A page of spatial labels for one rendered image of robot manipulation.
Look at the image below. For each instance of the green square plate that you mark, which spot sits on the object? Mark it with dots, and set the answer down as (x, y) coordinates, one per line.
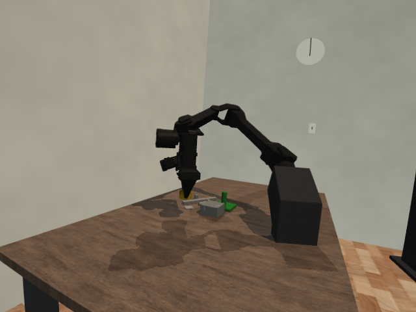
(228, 206)

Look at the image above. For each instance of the yellow round nut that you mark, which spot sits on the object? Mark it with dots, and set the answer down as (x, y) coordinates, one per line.
(181, 195)

